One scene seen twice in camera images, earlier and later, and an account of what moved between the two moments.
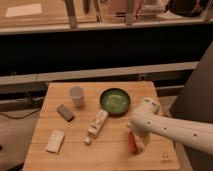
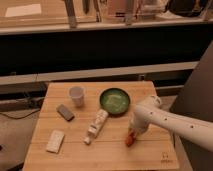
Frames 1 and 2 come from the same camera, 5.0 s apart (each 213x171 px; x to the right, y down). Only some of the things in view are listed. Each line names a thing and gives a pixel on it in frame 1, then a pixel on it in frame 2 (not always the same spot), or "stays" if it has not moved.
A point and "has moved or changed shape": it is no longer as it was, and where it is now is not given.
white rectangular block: (55, 141) stays
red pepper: (132, 142) has moved or changed shape
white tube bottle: (96, 126) stays
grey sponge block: (65, 113) stays
